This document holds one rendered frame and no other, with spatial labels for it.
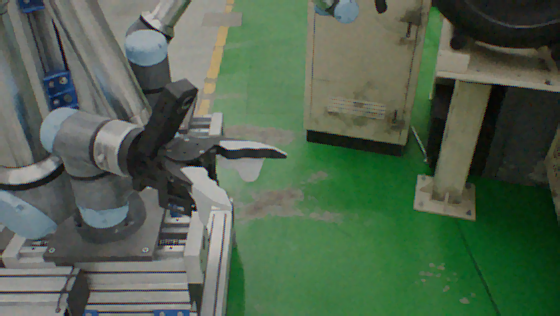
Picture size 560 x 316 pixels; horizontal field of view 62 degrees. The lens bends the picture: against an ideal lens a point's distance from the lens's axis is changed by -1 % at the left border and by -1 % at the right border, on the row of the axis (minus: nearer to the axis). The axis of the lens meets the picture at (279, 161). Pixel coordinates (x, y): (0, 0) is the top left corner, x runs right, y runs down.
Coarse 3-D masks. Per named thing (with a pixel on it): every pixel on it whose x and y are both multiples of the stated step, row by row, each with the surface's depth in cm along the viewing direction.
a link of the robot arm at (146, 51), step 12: (132, 36) 132; (144, 36) 132; (156, 36) 132; (132, 48) 128; (144, 48) 128; (156, 48) 129; (132, 60) 129; (144, 60) 129; (156, 60) 130; (168, 60) 135; (144, 72) 131; (156, 72) 132; (168, 72) 136; (144, 84) 133; (156, 84) 133
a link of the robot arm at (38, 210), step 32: (0, 0) 62; (0, 32) 65; (0, 64) 66; (0, 96) 68; (32, 96) 73; (0, 128) 71; (32, 128) 74; (0, 160) 75; (32, 160) 75; (0, 192) 76; (32, 192) 76; (64, 192) 81; (32, 224) 77
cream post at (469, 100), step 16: (464, 80) 184; (464, 96) 187; (480, 96) 185; (464, 112) 191; (480, 112) 189; (448, 128) 197; (464, 128) 194; (448, 144) 201; (464, 144) 198; (448, 160) 205; (464, 160) 202; (448, 176) 209; (464, 176) 207; (432, 192) 217
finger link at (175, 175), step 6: (168, 162) 59; (174, 162) 59; (192, 162) 61; (168, 168) 57; (174, 168) 58; (180, 168) 58; (168, 174) 57; (174, 174) 56; (180, 174) 56; (174, 180) 56; (180, 180) 56; (186, 180) 55; (186, 186) 56; (192, 186) 55; (192, 192) 55
